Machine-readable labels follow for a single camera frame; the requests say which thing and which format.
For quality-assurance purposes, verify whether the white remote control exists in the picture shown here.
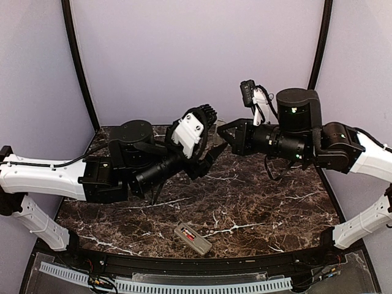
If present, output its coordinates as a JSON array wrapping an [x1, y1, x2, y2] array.
[[174, 222, 212, 256]]

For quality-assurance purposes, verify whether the red battery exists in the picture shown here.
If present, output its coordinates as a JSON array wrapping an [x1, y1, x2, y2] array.
[[181, 228, 195, 241]]

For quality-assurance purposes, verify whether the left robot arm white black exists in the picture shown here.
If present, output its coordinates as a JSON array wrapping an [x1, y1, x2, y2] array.
[[1, 119, 225, 267]]

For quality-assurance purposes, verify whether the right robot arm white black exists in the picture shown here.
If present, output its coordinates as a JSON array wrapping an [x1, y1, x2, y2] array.
[[217, 85, 391, 182]]

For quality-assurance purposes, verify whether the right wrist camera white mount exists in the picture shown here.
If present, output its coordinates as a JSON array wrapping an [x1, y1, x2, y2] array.
[[239, 80, 278, 126]]

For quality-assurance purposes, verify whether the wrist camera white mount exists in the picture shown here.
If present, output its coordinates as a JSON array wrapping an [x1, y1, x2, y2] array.
[[239, 80, 278, 126], [164, 104, 217, 162]]

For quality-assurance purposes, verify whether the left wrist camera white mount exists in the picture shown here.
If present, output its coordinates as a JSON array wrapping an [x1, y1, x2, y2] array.
[[164, 104, 217, 162]]

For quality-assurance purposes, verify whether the white slotted cable duct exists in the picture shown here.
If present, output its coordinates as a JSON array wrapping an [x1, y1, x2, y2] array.
[[39, 262, 293, 293]]

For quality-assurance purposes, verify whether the black front rail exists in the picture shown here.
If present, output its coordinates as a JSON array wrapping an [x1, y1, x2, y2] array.
[[33, 235, 365, 278]]

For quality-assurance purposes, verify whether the right black frame post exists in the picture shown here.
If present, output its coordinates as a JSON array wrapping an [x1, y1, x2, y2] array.
[[307, 0, 333, 90]]

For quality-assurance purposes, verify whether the black frame post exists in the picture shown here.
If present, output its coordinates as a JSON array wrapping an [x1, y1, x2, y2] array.
[[61, 0, 100, 132], [307, 0, 333, 90]]

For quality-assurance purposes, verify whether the left black frame post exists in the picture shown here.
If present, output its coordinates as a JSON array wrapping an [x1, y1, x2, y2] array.
[[61, 0, 100, 132]]

